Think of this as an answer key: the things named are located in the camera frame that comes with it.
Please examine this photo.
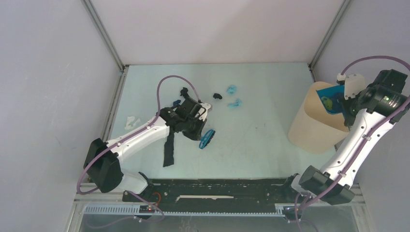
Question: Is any dark blue scrap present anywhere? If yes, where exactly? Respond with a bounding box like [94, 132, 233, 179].
[173, 100, 181, 106]

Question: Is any blue dustpan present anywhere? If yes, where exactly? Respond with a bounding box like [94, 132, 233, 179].
[316, 85, 344, 115]

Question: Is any blue hand brush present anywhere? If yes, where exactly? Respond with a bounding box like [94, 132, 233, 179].
[199, 129, 216, 149]

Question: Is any light blue scrap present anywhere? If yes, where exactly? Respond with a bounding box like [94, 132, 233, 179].
[227, 99, 242, 109]
[226, 85, 237, 95]

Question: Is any green paper scrap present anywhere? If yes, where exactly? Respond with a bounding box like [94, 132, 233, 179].
[321, 96, 333, 112]

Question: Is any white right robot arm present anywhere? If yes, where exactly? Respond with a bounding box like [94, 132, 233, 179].
[281, 69, 410, 205]

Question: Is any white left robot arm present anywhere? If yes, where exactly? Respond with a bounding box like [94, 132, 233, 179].
[84, 97, 212, 201]

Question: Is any black paper scrap left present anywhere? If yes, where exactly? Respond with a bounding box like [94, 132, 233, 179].
[180, 87, 189, 99]

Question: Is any black paper scrap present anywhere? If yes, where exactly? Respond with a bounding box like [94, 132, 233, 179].
[213, 93, 223, 100]
[180, 87, 189, 99]

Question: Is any black paper scrap centre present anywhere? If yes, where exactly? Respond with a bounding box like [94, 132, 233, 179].
[213, 93, 223, 100]

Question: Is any beige waste bin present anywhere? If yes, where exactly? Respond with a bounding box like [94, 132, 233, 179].
[288, 82, 349, 154]

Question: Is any light blue scrap top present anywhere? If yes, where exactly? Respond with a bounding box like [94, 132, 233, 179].
[226, 85, 237, 95]

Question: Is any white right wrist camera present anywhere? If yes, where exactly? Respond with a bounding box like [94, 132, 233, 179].
[337, 73, 366, 100]

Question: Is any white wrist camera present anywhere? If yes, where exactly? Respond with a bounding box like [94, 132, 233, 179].
[337, 73, 366, 100]
[197, 102, 212, 121]

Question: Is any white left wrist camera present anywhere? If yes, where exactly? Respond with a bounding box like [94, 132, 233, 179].
[197, 102, 212, 121]

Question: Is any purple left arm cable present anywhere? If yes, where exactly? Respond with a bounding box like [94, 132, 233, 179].
[76, 75, 203, 225]

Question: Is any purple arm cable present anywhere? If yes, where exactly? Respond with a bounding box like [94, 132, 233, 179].
[76, 75, 203, 225]
[294, 56, 410, 232]

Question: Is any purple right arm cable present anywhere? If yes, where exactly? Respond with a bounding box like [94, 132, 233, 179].
[294, 56, 410, 232]

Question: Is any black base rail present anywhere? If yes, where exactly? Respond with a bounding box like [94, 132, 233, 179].
[122, 178, 297, 215]

